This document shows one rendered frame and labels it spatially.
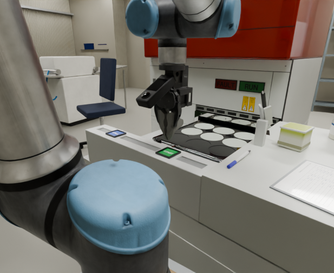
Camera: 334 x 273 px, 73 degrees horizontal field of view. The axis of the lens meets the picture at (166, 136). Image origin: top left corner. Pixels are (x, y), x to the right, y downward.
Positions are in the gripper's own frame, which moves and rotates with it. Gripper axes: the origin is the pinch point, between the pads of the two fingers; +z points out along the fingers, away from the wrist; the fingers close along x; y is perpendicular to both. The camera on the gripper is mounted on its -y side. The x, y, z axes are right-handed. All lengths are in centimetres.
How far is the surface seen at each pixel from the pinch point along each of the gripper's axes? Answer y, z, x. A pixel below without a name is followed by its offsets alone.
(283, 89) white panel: 58, -9, -14
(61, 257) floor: -9, 102, 83
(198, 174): -3.8, 5.7, -14.2
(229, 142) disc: 35.9, 11.6, -3.2
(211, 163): 3.5, 5.6, -13.6
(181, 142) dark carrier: 22.0, 11.6, 11.5
